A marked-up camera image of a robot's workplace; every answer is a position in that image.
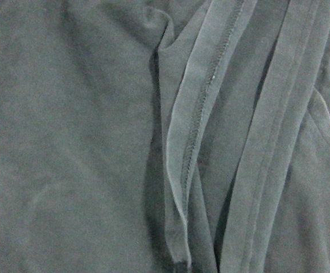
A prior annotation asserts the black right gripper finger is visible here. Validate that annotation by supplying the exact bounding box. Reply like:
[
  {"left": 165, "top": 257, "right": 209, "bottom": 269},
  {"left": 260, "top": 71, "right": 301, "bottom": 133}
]
[{"left": 172, "top": 262, "right": 191, "bottom": 273}]

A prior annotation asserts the black graphic t-shirt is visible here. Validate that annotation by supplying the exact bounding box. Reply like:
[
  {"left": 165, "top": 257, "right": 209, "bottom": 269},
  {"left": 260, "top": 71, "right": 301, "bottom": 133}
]
[{"left": 0, "top": 1, "right": 330, "bottom": 272}]

